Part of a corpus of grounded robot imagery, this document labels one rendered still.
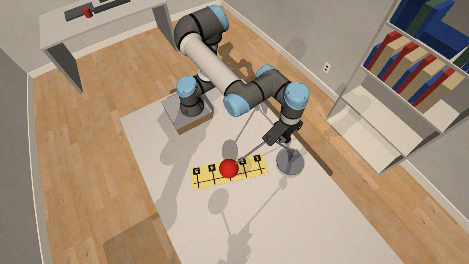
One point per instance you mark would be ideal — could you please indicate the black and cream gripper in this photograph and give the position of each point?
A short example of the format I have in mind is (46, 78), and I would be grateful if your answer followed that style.
(285, 138)

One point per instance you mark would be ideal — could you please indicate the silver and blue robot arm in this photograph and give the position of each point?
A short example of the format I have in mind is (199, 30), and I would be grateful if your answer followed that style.
(197, 35)

